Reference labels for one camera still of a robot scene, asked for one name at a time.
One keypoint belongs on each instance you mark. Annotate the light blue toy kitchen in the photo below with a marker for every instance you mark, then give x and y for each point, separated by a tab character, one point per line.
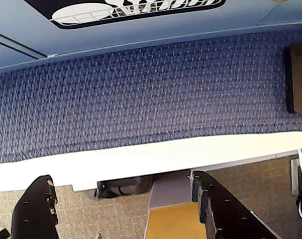
140	37

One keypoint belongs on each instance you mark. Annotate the yellow and grey box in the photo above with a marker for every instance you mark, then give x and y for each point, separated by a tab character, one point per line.
170	219

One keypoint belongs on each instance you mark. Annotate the black bag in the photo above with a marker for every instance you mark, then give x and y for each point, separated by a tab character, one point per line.
126	188

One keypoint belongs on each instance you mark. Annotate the brown board with black edge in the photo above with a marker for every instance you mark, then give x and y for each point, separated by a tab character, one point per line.
301	79

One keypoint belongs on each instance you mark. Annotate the black dishwasher picture sticker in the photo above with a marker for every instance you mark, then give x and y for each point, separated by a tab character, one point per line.
73	7

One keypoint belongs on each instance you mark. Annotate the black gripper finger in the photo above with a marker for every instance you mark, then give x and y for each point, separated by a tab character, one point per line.
33	211
228	216

